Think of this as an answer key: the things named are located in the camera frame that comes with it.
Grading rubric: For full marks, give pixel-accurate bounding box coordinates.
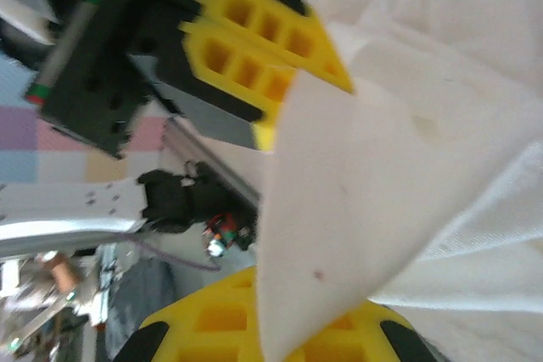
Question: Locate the white t-shirt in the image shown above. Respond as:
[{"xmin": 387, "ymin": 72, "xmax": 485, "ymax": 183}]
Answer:
[{"xmin": 237, "ymin": 0, "xmax": 543, "ymax": 362}]

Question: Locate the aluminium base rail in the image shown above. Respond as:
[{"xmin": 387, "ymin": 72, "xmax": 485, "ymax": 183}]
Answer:
[{"xmin": 163, "ymin": 115, "xmax": 262, "ymax": 210}]

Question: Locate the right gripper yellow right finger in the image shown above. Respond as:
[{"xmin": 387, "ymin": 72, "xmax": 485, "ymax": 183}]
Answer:
[{"xmin": 292, "ymin": 300, "xmax": 442, "ymax": 362}]

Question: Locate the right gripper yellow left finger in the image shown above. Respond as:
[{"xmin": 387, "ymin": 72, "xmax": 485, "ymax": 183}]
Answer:
[{"xmin": 109, "ymin": 266, "xmax": 272, "ymax": 362}]

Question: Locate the brown cardboard tube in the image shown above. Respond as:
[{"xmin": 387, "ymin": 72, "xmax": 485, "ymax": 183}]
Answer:
[{"xmin": 37, "ymin": 251, "xmax": 84, "ymax": 292}]

